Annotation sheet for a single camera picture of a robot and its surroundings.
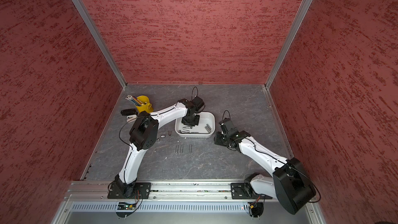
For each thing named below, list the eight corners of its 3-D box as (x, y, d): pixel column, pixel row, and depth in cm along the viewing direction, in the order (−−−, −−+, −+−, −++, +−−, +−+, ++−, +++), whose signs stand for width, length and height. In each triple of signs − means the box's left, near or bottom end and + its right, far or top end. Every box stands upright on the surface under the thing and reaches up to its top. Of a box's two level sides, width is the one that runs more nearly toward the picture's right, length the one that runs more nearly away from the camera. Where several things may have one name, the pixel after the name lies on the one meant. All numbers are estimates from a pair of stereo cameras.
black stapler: (122, 117, 104) (119, 113, 101) (124, 111, 107) (122, 108, 104) (136, 117, 105) (134, 113, 101) (138, 111, 107) (136, 108, 104)
